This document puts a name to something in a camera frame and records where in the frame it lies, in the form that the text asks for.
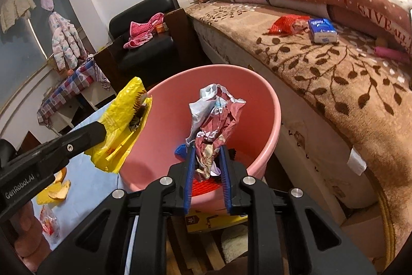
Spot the bed mattress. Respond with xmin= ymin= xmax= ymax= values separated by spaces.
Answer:
xmin=193 ymin=20 xmax=377 ymax=230

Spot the red foam fruit net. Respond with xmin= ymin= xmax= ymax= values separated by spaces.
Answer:
xmin=190 ymin=177 xmax=226 ymax=198

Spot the blue tissue pack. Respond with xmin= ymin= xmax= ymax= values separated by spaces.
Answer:
xmin=308 ymin=18 xmax=338 ymax=44

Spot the blue foam fruit net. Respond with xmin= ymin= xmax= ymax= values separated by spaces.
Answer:
xmin=174 ymin=144 xmax=190 ymax=161

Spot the dark window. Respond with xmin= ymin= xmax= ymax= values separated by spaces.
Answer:
xmin=0 ymin=0 xmax=81 ymax=108

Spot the brown leaf bed blanket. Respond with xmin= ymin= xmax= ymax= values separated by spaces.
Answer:
xmin=185 ymin=1 xmax=412 ymax=272

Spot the pink plastic bucket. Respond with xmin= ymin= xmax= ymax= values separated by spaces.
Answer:
xmin=117 ymin=65 xmax=282 ymax=216

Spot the white desk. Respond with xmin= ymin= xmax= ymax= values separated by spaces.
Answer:
xmin=48 ymin=88 xmax=116 ymax=137

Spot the pink cylindrical object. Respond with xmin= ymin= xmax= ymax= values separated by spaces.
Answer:
xmin=374 ymin=46 xmax=412 ymax=63

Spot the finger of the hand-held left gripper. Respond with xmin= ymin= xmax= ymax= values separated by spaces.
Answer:
xmin=18 ymin=122 xmax=107 ymax=172

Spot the checkered tablecloth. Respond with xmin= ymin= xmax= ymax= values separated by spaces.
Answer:
xmin=37 ymin=61 xmax=110 ymax=124

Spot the person's left hand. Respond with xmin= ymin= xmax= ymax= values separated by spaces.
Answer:
xmin=8 ymin=200 xmax=52 ymax=259

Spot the pink puffer jacket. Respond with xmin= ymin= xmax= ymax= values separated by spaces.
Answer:
xmin=48 ymin=11 xmax=87 ymax=71

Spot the red net bag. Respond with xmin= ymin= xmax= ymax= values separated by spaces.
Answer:
xmin=269 ymin=14 xmax=311 ymax=35

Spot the pink dotted blanket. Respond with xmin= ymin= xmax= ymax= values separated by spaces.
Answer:
xmin=124 ymin=13 xmax=165 ymax=50

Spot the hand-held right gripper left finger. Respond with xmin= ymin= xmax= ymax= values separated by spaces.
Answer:
xmin=37 ymin=146 xmax=197 ymax=275

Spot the dark wooden side table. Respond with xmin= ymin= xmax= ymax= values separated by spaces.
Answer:
xmin=162 ymin=8 xmax=213 ymax=69
xmin=93 ymin=43 xmax=129 ymax=92

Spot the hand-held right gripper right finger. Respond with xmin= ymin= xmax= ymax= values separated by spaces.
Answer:
xmin=220 ymin=146 xmax=377 ymax=275

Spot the wooden slatted stool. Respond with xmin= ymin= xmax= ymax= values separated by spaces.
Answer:
xmin=167 ymin=217 xmax=226 ymax=275

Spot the printed wrapper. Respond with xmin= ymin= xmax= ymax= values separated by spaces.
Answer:
xmin=186 ymin=83 xmax=247 ymax=180

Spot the beige hanging jacket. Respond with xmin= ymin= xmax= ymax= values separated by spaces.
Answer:
xmin=0 ymin=0 xmax=37 ymax=34

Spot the clear snack packet red label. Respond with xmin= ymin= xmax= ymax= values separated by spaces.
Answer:
xmin=39 ymin=205 xmax=61 ymax=245

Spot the yellow plastic bag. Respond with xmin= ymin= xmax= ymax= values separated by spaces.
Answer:
xmin=84 ymin=77 xmax=153 ymax=173

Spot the yellow cardboard box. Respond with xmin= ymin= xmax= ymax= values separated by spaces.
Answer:
xmin=185 ymin=211 xmax=248 ymax=234

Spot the light blue floral tablecloth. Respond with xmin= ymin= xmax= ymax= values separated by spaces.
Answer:
xmin=19 ymin=95 xmax=129 ymax=250

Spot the black leather armchair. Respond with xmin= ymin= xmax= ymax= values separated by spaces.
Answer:
xmin=109 ymin=0 xmax=181 ymax=76

